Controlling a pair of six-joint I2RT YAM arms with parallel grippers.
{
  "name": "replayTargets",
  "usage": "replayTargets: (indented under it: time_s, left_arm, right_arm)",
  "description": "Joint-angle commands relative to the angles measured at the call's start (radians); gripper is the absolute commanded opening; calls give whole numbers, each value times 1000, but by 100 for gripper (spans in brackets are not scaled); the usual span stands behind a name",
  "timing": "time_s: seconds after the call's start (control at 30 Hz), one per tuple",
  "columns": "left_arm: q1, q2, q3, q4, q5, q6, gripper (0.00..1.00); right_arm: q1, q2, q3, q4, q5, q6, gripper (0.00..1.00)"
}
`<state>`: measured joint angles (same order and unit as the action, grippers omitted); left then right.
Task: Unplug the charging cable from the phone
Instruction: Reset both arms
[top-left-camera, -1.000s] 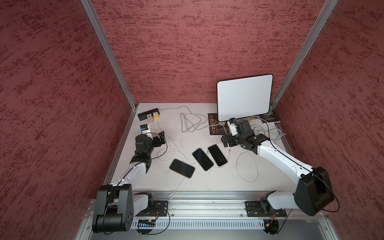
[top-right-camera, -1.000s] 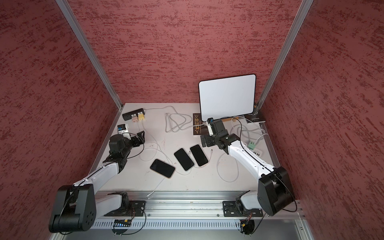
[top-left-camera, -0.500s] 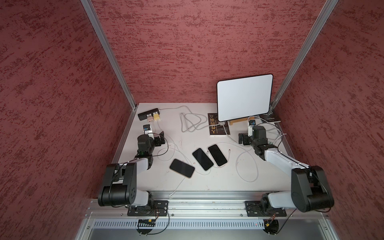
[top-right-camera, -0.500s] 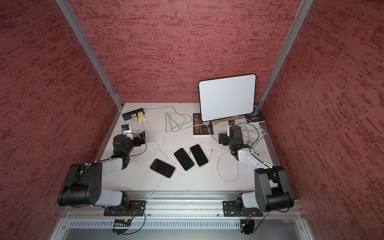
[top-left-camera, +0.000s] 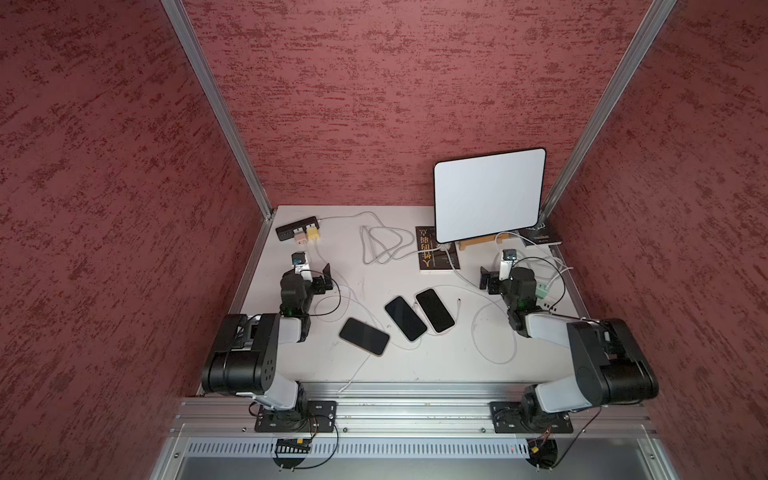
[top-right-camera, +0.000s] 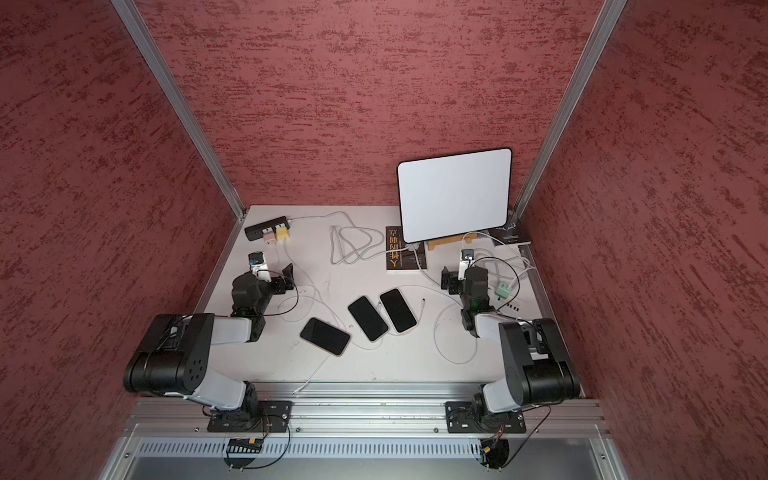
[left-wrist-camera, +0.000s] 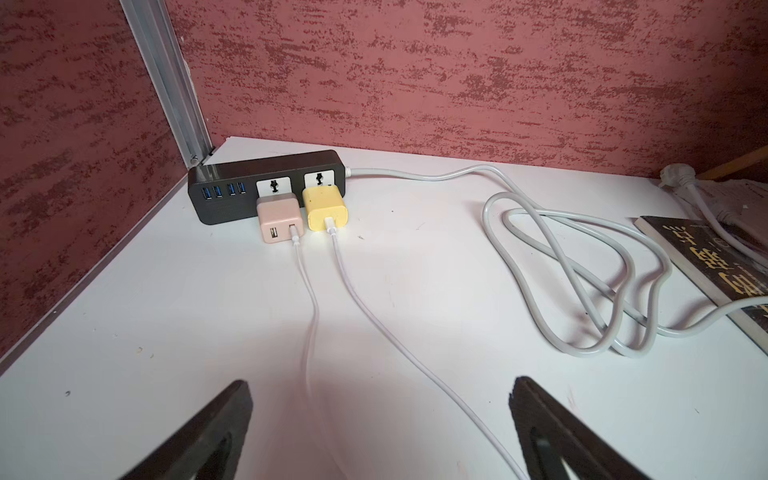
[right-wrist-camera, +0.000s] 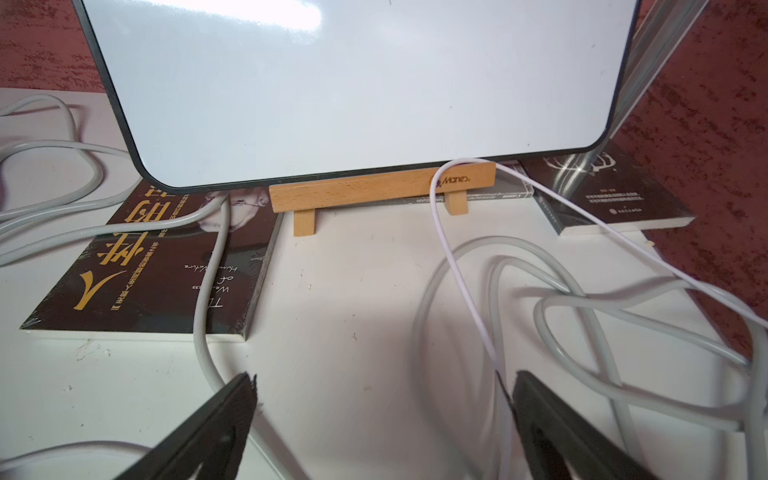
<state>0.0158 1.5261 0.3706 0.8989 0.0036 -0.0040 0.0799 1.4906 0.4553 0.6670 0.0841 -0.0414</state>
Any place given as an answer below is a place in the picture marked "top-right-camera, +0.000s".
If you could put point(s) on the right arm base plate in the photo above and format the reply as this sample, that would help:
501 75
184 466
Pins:
486 420

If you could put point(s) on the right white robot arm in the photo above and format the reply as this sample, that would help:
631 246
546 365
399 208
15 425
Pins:
537 367

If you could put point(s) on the black power strip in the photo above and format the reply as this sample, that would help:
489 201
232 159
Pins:
257 231

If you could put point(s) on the black book gold lettering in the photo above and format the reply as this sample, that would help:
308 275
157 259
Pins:
402 257

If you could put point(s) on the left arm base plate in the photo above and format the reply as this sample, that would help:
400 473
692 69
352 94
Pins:
265 416

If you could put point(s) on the pink case phone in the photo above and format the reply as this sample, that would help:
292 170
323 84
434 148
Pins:
368 319

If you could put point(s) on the green plug adapter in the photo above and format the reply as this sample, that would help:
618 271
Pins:
503 291

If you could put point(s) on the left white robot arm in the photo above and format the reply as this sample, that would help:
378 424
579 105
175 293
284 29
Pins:
172 359

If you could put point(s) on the black box behind tablet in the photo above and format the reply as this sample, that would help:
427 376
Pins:
516 234

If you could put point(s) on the aluminium rail frame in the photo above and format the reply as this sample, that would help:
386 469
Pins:
368 431

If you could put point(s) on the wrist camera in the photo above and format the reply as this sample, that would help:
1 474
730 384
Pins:
258 266
467 256

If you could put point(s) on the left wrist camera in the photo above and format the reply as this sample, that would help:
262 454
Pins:
258 266

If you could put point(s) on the gold edged black phone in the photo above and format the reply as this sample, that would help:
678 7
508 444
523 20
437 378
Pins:
325 336

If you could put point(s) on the white power strip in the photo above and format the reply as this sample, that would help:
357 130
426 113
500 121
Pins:
512 305

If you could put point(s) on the wooden tablet stand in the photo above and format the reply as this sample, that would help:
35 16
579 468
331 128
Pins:
431 245

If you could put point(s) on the white tablet on stand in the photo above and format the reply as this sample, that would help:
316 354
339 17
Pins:
450 195

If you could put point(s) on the blue case phone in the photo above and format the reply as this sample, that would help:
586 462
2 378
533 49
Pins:
399 312

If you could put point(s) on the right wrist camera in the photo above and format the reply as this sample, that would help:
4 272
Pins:
467 256

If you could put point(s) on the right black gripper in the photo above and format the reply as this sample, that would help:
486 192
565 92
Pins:
453 277

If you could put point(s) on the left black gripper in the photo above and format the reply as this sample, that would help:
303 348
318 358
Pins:
278 281

